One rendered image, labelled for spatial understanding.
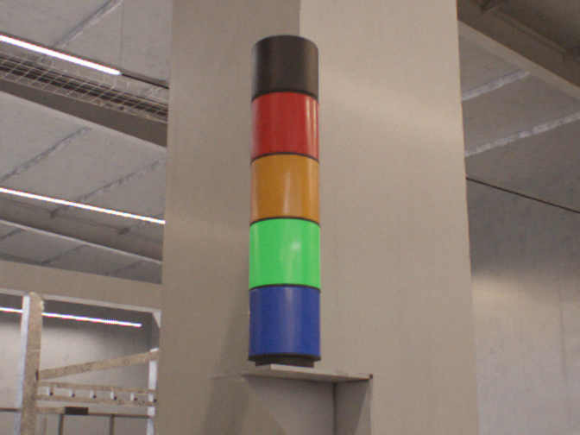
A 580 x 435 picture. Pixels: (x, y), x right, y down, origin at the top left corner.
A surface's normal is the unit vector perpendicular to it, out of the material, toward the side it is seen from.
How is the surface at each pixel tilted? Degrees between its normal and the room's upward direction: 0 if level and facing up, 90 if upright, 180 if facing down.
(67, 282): 90
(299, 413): 90
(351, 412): 90
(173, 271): 90
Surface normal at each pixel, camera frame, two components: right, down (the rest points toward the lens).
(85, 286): 0.63, -0.21
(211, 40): -0.77, -0.18
